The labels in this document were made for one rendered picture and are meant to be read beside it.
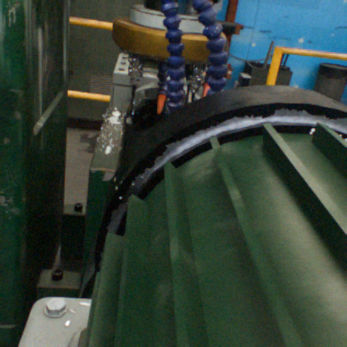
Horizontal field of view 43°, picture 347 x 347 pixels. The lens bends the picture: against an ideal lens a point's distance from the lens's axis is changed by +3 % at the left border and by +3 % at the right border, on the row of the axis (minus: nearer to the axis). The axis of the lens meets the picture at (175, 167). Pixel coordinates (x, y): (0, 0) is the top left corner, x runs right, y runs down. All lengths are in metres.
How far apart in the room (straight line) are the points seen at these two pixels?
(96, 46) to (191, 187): 3.73
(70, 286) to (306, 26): 5.56
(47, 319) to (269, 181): 0.25
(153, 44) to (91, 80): 3.32
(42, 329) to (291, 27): 5.80
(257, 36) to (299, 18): 0.54
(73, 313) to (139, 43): 0.41
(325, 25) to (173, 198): 6.04
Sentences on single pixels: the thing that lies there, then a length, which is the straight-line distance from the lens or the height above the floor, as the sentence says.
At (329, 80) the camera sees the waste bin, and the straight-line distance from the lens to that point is 5.91.
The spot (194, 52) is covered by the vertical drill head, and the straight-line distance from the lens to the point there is 0.65.
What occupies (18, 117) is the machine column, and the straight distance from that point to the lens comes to 0.60.
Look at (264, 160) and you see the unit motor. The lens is 0.18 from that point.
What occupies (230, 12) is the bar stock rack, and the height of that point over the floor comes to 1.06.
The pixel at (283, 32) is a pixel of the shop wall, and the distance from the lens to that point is 6.02.
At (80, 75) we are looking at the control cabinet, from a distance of 3.96.
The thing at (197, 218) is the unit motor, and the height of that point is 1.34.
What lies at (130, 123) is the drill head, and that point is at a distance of 0.99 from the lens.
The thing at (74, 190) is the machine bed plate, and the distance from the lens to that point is 1.31.
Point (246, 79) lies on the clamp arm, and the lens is 0.89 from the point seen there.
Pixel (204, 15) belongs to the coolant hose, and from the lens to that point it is 0.50.
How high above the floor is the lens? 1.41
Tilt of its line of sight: 24 degrees down
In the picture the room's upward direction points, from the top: 9 degrees clockwise
